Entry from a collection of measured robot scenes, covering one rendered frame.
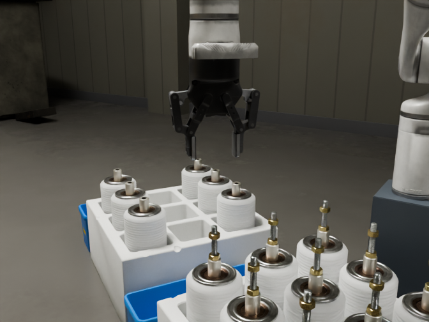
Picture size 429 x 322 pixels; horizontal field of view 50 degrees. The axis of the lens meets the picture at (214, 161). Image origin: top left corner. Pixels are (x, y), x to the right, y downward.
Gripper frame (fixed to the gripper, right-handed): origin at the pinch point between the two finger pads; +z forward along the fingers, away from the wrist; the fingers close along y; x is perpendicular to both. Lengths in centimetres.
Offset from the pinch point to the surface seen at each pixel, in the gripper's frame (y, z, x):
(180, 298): 5.0, 28.9, -5.2
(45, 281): 34, 47, -49
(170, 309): 7.3, 28.9, -2.1
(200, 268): 1.9, 21.6, -2.2
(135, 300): 12.6, 36.7, -18.5
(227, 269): -2.4, 21.5, -0.3
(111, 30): 5, -13, -340
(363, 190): -86, 47, -92
